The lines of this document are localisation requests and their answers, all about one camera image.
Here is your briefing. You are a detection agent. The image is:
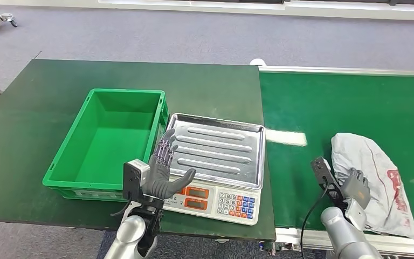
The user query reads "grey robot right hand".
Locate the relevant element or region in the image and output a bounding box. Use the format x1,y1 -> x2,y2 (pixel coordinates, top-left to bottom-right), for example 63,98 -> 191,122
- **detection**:
340,168 -> 372,210

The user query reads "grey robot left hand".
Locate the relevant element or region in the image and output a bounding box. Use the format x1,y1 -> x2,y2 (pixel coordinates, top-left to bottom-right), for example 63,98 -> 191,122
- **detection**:
143,129 -> 197,200

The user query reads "grey plastic mailer package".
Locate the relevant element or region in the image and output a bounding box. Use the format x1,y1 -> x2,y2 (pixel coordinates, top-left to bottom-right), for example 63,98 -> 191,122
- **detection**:
330,132 -> 414,241

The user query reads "green plastic basket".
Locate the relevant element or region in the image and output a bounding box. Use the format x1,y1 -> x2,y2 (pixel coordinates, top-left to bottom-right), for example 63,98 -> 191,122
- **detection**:
42,88 -> 169,202

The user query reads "white electronic scale steel tray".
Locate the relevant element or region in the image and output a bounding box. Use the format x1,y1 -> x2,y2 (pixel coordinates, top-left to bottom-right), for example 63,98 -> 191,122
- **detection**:
160,113 -> 267,227

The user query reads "green conveyor belt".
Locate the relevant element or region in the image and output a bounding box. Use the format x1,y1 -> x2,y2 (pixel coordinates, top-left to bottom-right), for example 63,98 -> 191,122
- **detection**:
258,65 -> 414,256

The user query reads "dark green table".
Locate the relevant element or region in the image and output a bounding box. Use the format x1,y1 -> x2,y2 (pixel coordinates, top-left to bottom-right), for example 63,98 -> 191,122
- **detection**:
0,59 -> 277,242

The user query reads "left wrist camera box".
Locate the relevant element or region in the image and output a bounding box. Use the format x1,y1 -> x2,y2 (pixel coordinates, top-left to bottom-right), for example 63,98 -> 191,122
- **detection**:
122,159 -> 151,201

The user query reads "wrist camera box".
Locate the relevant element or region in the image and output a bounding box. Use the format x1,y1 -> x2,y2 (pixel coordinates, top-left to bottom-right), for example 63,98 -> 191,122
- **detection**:
122,159 -> 151,201
310,156 -> 347,209

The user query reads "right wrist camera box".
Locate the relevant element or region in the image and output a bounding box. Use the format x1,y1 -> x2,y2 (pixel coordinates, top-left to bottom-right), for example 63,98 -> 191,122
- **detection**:
310,156 -> 347,209

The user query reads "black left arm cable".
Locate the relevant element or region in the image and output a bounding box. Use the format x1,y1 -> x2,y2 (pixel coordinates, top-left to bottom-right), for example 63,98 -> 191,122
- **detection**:
111,202 -> 133,217

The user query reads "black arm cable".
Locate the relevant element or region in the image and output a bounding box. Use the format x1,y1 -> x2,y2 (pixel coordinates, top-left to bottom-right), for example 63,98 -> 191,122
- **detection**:
300,179 -> 331,259
111,202 -> 133,217

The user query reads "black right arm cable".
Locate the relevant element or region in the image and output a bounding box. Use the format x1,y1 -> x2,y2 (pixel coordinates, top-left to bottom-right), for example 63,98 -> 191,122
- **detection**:
300,179 -> 331,259

